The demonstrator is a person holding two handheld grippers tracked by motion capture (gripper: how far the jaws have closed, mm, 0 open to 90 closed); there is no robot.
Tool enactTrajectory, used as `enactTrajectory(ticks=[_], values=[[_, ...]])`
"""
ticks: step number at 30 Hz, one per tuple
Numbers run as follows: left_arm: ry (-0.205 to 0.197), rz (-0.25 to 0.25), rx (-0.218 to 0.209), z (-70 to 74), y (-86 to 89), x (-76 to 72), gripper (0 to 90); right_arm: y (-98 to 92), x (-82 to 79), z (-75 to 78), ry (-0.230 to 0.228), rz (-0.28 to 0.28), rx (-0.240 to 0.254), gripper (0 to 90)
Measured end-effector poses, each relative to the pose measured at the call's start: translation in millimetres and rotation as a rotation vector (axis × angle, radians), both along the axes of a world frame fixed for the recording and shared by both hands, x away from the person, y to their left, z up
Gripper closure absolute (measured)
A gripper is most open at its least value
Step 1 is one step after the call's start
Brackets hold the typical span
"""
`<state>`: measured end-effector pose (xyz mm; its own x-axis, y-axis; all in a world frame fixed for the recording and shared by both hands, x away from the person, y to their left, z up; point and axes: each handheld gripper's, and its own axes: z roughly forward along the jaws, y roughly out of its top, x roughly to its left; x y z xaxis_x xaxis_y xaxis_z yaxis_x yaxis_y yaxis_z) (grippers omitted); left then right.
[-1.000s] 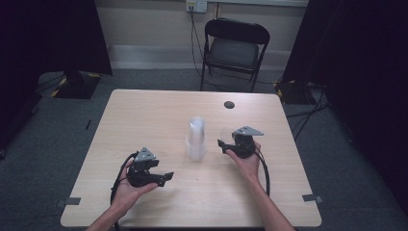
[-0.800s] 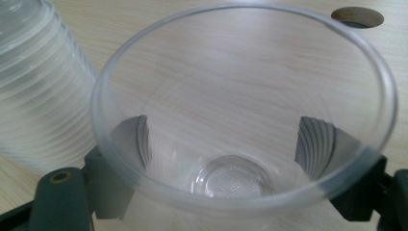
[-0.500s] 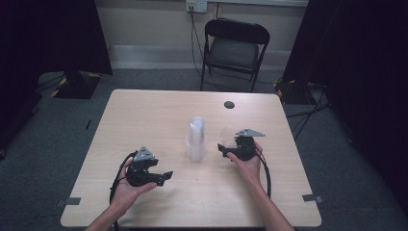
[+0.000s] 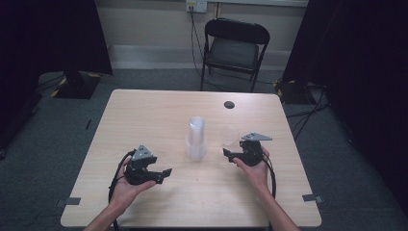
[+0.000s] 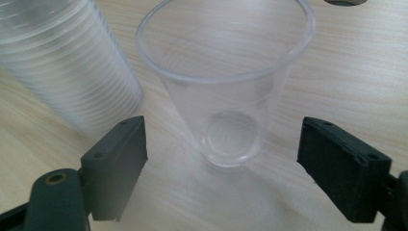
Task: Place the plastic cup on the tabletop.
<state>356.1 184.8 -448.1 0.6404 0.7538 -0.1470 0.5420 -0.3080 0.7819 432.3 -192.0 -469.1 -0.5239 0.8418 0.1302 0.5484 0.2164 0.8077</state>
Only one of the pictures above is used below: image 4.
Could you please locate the person's left hand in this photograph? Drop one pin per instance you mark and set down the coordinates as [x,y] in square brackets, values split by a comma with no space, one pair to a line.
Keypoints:
[128,192]

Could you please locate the single clear plastic cup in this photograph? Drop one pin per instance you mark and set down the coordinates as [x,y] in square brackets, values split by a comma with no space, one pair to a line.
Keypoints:
[229,138]

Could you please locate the stack of clear plastic cups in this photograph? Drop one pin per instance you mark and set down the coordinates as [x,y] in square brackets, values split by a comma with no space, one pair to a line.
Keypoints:
[196,138]

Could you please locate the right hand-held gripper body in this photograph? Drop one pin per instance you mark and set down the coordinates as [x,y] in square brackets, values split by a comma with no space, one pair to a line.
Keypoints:
[251,152]

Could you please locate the small black floor object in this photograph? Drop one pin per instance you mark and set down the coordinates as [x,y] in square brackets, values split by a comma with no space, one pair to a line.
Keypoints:
[88,124]

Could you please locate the black folding chair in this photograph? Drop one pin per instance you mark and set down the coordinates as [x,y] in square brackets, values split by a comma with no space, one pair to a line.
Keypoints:
[235,51]

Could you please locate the person's right hand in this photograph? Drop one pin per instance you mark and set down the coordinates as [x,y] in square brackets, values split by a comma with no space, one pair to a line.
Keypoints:
[255,174]

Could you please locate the dark curtain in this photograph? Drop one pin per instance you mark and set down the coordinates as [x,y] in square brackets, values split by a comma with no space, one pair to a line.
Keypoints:
[362,80]
[48,41]

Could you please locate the black round table grommet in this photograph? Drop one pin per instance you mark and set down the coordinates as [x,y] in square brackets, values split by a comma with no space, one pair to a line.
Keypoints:
[229,104]

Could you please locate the white wall socket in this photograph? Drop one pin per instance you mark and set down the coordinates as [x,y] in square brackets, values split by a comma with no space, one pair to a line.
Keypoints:
[196,5]

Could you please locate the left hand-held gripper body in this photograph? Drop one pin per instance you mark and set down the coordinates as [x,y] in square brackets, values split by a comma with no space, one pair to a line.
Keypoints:
[138,171]

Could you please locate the black stand base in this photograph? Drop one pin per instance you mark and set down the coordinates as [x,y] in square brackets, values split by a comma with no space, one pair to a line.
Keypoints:
[77,85]
[292,91]

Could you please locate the grey tape strip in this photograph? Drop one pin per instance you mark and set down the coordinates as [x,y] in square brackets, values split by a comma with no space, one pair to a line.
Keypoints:
[311,198]
[69,201]

